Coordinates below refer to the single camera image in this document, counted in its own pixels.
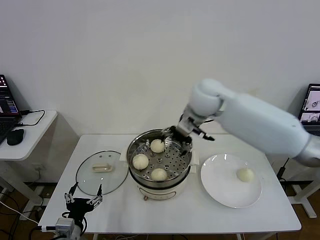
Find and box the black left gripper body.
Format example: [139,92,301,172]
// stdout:
[65,197,95,221]

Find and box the white side table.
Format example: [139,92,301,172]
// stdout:
[284,159,320,219]
[0,110,59,208]

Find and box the cream electric cooker base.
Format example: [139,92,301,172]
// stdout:
[120,154,200,202]

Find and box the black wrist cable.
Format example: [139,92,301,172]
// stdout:
[196,124,216,142]

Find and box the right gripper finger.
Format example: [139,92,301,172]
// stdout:
[180,138,194,159]
[159,126,177,144]

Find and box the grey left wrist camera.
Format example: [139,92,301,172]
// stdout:
[55,217,76,236]

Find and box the black cable with adapter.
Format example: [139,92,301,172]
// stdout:
[276,157,290,181]

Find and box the dark grey laptop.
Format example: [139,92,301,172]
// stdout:
[298,83,320,137]

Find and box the stainless steel steamer basket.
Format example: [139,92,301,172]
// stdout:
[120,128,200,187]

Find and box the white steamed baozi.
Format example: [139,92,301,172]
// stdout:
[132,153,150,171]
[149,139,166,154]
[150,167,169,182]
[236,167,256,184]

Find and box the black computer mouse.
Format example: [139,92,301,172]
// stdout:
[6,128,26,146]

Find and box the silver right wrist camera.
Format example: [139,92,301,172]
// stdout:
[177,113,195,131]

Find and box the laptop with red edge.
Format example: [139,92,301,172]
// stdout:
[0,74,23,145]

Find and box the white floor cable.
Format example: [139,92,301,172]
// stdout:
[0,201,40,225]

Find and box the round glass lid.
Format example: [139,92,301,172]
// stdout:
[75,149,129,197]

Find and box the white round plate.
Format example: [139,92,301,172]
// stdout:
[199,153,263,209]

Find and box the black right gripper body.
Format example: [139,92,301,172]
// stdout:
[174,124,201,142]

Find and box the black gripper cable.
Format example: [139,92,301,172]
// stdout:
[60,211,88,234]

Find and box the black floor cable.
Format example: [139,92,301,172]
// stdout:
[0,191,39,224]

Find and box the black laptop charger cable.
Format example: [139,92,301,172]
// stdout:
[19,109,47,127]

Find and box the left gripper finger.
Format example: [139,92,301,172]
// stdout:
[86,184,104,208]
[63,182,79,203]

